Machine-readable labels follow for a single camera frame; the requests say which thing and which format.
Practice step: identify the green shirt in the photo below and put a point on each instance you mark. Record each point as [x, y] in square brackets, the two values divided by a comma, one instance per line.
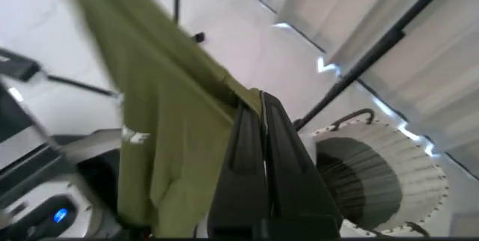
[168, 102]

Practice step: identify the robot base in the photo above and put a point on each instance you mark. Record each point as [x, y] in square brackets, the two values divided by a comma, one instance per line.
[22, 147]

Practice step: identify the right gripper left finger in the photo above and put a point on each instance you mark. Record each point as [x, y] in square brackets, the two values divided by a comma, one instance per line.
[239, 181]

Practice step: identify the white laundry basket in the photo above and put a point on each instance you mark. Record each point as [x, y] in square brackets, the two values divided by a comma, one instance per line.
[411, 158]

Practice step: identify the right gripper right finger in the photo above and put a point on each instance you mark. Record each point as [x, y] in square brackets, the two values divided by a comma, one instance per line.
[295, 181]

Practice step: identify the white curtain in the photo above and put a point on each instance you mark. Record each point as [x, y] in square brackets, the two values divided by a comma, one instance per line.
[430, 65]

